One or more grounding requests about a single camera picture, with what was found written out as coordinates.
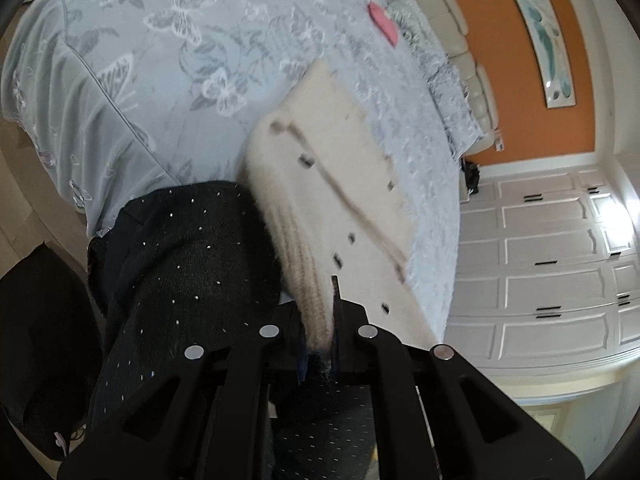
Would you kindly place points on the cream leather headboard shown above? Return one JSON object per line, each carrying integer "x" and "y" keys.
{"x": 450, "y": 5}

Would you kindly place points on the bed with butterfly bedspread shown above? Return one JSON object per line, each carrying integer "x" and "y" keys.
{"x": 175, "y": 60}

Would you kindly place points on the black bag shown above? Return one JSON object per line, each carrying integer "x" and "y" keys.
{"x": 471, "y": 180}

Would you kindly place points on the cream fuzzy cardigan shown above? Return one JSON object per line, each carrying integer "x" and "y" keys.
{"x": 325, "y": 200}

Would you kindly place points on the black studded garment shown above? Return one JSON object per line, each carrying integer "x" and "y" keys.
{"x": 200, "y": 270}

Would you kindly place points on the framed wall painting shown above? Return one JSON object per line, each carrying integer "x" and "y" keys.
{"x": 542, "y": 35}

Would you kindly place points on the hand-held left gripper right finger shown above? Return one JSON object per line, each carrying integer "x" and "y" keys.
{"x": 350, "y": 340}

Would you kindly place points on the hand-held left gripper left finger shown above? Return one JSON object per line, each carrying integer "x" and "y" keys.
{"x": 287, "y": 340}

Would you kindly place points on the dark cloth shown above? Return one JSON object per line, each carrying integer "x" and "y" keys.
{"x": 40, "y": 340}

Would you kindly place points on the pink flat item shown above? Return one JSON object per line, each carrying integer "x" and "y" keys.
{"x": 382, "y": 22}

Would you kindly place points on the white panelled wardrobe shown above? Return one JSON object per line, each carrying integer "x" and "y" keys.
{"x": 540, "y": 250}

